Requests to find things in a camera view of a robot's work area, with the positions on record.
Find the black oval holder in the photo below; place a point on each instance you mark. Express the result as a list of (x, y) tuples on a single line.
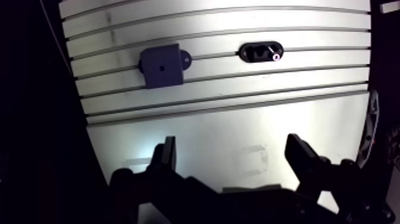
[(261, 51)]

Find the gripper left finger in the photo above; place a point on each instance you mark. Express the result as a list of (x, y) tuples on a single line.
[(165, 162)]

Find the pale holed strip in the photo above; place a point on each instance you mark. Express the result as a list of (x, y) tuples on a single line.
[(369, 128)]

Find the steel bolt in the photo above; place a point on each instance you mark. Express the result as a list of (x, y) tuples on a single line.
[(274, 53)]

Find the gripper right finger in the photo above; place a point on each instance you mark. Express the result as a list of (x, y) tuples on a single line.
[(304, 162)]

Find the dark blue-grey block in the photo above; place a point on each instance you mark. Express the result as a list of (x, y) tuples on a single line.
[(162, 66)]

